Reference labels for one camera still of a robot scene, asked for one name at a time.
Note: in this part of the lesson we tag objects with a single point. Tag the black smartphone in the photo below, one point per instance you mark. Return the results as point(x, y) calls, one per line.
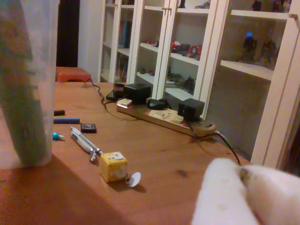
point(111, 95)

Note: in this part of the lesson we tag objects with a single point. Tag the flat black plug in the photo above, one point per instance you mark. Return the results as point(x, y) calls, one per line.
point(155, 104)

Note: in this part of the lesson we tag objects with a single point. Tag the large black power adapter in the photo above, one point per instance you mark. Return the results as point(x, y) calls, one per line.
point(137, 93)

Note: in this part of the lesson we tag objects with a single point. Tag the black cube power adapter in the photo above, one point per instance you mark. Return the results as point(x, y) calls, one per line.
point(191, 109)

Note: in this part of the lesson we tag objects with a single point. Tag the small black flat box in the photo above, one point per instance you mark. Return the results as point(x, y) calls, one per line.
point(88, 128)

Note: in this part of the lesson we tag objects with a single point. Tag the black marker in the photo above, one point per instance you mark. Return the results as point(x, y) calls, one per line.
point(59, 112)

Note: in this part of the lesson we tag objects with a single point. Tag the yellow question block cube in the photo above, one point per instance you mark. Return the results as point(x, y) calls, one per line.
point(113, 167)

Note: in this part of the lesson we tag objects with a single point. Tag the red toy car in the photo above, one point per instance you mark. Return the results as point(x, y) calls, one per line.
point(187, 49)

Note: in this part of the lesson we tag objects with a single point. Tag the orange stool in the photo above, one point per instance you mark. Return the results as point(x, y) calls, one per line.
point(72, 73)

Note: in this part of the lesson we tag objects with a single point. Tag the white round disc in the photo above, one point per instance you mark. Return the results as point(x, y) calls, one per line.
point(134, 180)

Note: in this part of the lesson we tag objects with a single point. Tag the teal pen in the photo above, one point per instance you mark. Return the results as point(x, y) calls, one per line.
point(57, 136)

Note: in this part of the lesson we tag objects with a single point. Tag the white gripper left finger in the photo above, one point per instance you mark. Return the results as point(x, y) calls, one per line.
point(220, 199)

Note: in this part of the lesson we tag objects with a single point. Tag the dark action figure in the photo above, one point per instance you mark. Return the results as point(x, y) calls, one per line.
point(249, 47)

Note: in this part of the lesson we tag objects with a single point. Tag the tall clear plastic cup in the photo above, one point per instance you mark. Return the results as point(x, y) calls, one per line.
point(25, 93)

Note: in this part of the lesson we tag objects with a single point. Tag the silver white pen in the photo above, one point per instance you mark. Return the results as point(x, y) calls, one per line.
point(84, 141)

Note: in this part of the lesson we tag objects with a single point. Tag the cream power strip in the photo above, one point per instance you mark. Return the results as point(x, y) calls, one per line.
point(164, 119)

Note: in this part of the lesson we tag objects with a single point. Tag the blue marker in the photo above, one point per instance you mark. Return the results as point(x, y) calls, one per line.
point(66, 120)

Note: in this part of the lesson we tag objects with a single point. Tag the white glass-door cabinet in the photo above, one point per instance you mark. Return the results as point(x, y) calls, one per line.
point(211, 70)

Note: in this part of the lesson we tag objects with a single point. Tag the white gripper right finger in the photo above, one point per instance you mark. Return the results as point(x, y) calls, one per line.
point(276, 199)

